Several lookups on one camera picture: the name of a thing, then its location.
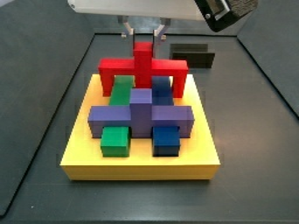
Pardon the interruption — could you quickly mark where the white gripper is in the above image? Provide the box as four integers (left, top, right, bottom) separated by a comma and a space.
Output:
68, 0, 203, 58

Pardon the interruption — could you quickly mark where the red cross-shaped block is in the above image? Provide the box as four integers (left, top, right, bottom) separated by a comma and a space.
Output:
97, 42, 188, 98

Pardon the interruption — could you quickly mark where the yellow wooden base board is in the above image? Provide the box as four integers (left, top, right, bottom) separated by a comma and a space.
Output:
60, 74, 220, 180

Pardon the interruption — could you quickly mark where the purple cross-shaped block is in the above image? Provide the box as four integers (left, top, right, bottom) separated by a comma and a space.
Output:
88, 88, 195, 138

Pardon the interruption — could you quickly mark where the blue rectangular block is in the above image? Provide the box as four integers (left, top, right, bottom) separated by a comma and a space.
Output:
152, 76, 180, 157

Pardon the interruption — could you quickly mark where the green rectangular block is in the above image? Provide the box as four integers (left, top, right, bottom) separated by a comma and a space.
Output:
100, 75, 133, 158

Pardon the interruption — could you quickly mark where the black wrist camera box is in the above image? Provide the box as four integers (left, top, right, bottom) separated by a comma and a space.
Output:
193, 0, 257, 32

